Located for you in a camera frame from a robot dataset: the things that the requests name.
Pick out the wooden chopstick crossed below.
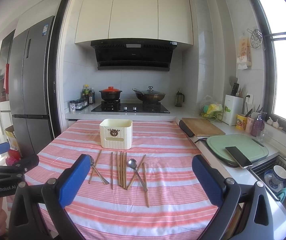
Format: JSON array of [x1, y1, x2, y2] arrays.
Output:
[[127, 155, 148, 192]]

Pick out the black smartphone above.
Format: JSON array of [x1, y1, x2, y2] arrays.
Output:
[[225, 146, 253, 168]]

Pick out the green cutting board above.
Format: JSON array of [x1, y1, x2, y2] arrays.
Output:
[[206, 134, 269, 164]]

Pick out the wooden cutting board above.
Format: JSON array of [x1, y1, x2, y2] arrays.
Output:
[[182, 118, 225, 137]]

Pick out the pink striped tablecloth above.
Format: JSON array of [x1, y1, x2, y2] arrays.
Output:
[[25, 120, 217, 239]]

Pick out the blue white bowl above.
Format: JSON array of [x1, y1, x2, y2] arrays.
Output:
[[263, 165, 286, 193]]

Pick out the pink cup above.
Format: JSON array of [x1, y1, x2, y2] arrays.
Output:
[[245, 116, 255, 134]]

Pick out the black tray under board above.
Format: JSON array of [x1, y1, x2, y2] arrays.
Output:
[[179, 120, 195, 138]]

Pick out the yellow cup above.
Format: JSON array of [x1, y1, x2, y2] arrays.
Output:
[[236, 114, 247, 130]]

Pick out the bag with yellow green items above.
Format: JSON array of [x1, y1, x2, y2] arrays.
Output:
[[200, 95, 223, 121]]

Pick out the purple soap bottle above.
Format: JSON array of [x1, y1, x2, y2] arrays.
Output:
[[251, 112, 266, 137]]

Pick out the cream utensil holder box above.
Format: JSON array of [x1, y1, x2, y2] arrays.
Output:
[[99, 119, 132, 150]]

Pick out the white knife block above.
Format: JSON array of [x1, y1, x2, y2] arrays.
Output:
[[222, 95, 243, 126]]

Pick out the dark glass kettle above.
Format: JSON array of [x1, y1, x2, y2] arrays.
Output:
[[175, 91, 185, 107]]

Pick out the black gas stove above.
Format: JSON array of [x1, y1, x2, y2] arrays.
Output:
[[92, 100, 170, 114]]

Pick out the sauce bottles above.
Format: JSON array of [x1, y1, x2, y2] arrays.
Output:
[[82, 84, 95, 105]]

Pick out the grey refrigerator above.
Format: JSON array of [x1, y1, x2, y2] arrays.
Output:
[[9, 16, 54, 158]]

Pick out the black pot red lid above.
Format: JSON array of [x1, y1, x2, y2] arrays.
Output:
[[99, 86, 122, 101]]

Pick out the black wok glass lid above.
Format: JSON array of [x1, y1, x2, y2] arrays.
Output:
[[132, 86, 166, 104]]

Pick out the hanging paper bag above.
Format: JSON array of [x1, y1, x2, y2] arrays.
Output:
[[236, 33, 252, 70]]

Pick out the black range hood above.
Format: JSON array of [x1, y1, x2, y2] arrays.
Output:
[[91, 38, 178, 72]]

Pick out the wire trivet on wall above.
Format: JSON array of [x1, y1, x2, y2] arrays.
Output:
[[247, 29, 263, 48]]

